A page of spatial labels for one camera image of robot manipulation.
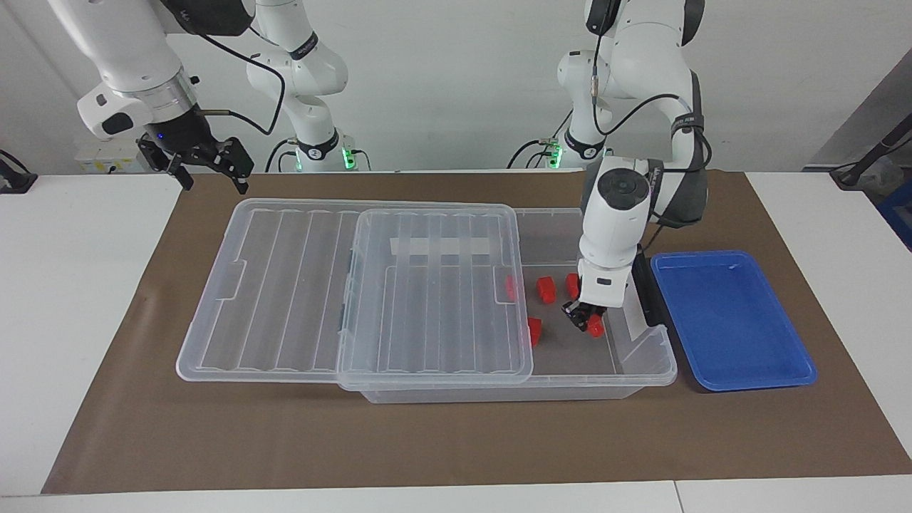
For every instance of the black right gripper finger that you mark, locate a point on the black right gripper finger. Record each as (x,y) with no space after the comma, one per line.
(241,160)
(160,157)

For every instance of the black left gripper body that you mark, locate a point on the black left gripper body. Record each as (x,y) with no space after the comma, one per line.
(588,305)

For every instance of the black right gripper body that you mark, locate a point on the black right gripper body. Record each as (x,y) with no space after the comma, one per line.
(182,135)

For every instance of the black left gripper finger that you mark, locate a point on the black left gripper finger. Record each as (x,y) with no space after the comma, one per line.
(572,315)
(598,313)

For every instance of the red block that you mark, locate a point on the red block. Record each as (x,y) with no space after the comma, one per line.
(596,328)
(546,291)
(535,333)
(572,285)
(511,287)

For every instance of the black box latch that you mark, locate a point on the black box latch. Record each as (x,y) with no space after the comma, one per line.
(645,299)
(348,299)

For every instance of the clear ribbed plastic lid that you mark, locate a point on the clear ribbed plastic lid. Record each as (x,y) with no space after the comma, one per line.
(285,299)

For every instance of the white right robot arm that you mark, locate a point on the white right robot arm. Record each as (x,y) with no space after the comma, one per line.
(121,43)

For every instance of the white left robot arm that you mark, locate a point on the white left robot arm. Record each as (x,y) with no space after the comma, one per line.
(616,235)

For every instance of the clear plastic storage box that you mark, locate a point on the clear plastic storage box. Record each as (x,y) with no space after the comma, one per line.
(570,360)

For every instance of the blue plastic tray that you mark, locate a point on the blue plastic tray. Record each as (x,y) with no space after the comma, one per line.
(734,328)

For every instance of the white power strip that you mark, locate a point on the white power strip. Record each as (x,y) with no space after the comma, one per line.
(107,160)

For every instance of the brown table mat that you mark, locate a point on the brown table mat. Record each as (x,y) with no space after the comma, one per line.
(285,442)

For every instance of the blue crate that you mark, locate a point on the blue crate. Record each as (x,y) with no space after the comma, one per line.
(899,214)

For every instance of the black tripod stand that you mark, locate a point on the black tripod stand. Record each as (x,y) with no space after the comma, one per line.
(873,153)

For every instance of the black clamp mount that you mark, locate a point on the black clamp mount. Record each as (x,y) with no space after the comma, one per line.
(18,182)

